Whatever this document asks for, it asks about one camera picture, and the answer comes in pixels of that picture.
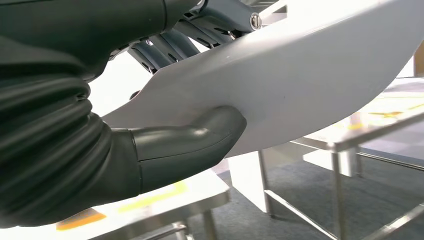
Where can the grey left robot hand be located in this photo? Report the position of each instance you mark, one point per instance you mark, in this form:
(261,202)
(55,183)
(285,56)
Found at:
(82,26)

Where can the steel table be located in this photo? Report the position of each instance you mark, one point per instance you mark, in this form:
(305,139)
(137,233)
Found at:
(374,134)

